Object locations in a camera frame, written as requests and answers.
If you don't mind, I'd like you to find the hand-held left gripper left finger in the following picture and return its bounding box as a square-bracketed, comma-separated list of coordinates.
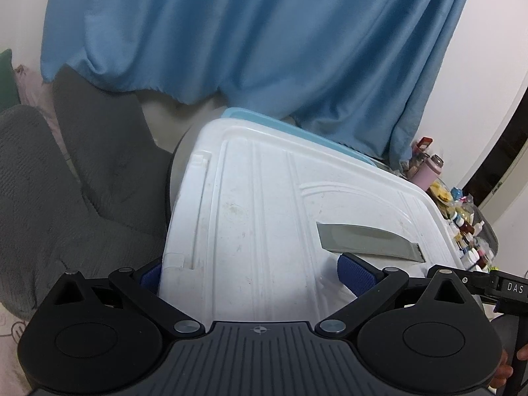
[53, 257, 206, 336]

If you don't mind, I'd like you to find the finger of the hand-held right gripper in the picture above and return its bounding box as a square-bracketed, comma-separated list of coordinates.
[461, 271, 496, 298]

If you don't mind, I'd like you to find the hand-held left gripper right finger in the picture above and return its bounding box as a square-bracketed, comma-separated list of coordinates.
[315, 253, 475, 337]

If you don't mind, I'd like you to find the white plastic box lid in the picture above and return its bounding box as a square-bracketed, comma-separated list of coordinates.
[159, 117, 468, 323]

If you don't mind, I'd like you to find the light blue plastic storage box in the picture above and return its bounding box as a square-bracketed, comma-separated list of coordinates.
[220, 107, 386, 168]

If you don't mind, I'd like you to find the person's right hand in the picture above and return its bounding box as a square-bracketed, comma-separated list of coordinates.
[490, 344, 528, 389]

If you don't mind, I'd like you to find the group of small bottles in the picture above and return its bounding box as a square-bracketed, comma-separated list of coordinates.
[445, 187, 496, 272]

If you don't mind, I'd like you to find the yellow snack packet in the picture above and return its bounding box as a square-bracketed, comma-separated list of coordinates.
[428, 179, 453, 204]

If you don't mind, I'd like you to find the grey textured sofa cover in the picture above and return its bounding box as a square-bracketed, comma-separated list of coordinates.
[0, 66, 175, 323]

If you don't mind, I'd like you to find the pink thermos bottle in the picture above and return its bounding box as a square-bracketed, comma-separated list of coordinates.
[412, 154, 445, 191]

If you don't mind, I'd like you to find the pink bedsheet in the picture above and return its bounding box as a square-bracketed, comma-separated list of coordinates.
[12, 65, 81, 182]

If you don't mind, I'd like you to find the green pillow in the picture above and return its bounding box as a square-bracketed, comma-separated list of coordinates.
[0, 49, 20, 111]

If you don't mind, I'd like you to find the blue curtain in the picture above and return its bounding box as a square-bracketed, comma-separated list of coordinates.
[40, 0, 478, 161]

